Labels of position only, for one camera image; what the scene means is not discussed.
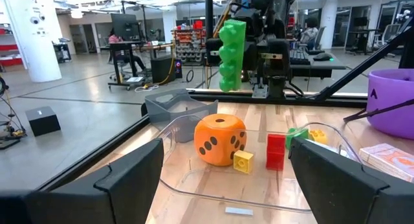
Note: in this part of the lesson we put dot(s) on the short green toy brick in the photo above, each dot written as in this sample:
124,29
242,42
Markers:
296,135

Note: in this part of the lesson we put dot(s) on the black metal table frame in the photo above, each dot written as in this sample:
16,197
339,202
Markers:
226,96

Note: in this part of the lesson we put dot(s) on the grey office chair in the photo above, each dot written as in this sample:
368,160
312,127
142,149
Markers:
319,39

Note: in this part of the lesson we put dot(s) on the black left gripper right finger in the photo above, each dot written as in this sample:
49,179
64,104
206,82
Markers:
339,191

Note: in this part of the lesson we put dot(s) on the long green toy brick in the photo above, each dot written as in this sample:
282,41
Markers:
233,55

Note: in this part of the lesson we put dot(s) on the person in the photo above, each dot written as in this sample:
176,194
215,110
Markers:
309,31
114,39

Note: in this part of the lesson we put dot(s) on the small yellow toy brick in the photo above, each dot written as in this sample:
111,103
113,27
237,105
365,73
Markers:
243,161

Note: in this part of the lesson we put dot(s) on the black computer tower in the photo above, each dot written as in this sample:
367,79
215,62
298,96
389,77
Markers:
161,70

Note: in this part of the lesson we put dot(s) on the red shelf rack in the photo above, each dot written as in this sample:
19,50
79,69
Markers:
9,60

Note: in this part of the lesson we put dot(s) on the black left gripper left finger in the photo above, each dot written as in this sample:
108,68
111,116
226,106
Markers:
129,185

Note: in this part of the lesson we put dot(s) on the long yellow toy brick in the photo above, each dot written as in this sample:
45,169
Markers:
318,136

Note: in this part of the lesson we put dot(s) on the grey desk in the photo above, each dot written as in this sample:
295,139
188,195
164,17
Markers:
320,68

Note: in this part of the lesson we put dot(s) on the white round pillar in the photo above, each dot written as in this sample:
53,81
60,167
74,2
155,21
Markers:
39,49

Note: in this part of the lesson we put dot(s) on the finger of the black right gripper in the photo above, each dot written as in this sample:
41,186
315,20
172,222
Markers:
211,59
250,55

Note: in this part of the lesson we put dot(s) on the black keyboard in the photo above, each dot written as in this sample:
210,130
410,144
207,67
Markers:
299,57

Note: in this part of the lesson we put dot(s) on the black box on floor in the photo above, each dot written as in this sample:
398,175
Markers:
42,120

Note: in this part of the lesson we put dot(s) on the orange foam dice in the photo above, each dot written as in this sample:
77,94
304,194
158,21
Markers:
216,136

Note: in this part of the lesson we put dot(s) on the clear plastic bin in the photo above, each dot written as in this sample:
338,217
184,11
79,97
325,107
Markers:
226,188

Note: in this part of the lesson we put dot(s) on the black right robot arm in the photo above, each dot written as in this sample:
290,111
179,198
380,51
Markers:
275,68

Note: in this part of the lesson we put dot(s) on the black monitor on cart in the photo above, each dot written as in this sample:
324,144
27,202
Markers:
124,26

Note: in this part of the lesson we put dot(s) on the black computer mouse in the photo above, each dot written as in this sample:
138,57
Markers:
322,57

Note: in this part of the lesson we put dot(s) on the white orange card box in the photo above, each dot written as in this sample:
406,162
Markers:
388,159

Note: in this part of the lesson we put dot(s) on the red toy brick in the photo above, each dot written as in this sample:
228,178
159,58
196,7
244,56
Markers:
275,152

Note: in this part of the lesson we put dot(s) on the parts rack with bins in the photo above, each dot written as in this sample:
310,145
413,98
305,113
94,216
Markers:
189,46

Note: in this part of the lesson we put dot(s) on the black rolling desk cart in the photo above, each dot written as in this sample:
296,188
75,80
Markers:
116,65

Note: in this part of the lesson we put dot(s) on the white label strip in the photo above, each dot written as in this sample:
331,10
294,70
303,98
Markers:
239,211

